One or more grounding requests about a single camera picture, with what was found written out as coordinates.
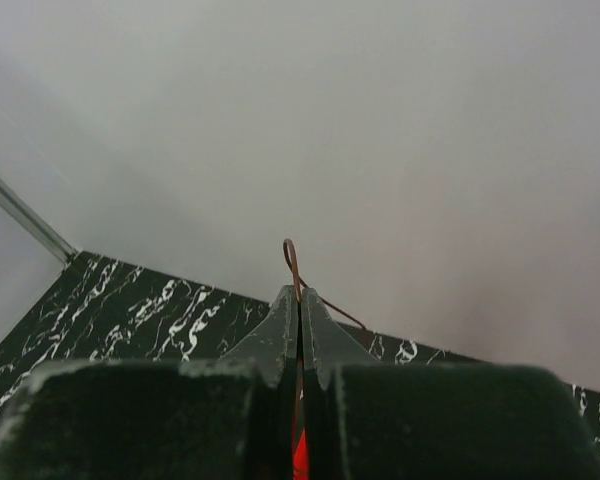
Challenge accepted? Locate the brown cable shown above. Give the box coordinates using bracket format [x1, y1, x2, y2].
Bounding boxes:
[282, 238, 369, 346]

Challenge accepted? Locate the red plastic bin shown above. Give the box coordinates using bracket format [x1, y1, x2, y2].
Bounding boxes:
[292, 389, 309, 480]

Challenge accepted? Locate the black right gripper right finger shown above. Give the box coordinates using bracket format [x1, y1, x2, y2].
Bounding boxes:
[302, 288, 600, 479]

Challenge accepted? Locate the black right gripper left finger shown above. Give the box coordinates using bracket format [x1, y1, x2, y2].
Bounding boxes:
[0, 286, 298, 479]

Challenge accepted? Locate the aluminium frame rail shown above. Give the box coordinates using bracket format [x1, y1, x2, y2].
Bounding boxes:
[0, 178, 78, 264]

